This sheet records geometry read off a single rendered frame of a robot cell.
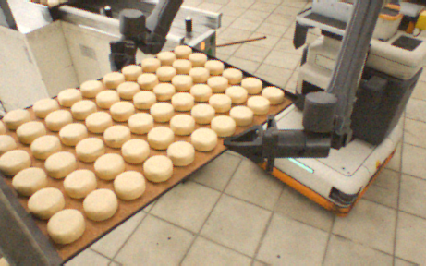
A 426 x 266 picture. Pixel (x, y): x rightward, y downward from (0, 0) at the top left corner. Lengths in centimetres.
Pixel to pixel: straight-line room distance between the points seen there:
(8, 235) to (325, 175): 149
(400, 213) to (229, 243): 93
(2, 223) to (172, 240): 139
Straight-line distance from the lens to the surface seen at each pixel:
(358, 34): 74
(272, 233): 175
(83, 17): 169
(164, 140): 62
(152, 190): 57
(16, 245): 39
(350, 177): 170
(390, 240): 191
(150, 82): 80
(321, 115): 62
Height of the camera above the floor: 146
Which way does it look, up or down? 42 degrees down
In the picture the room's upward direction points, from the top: straight up
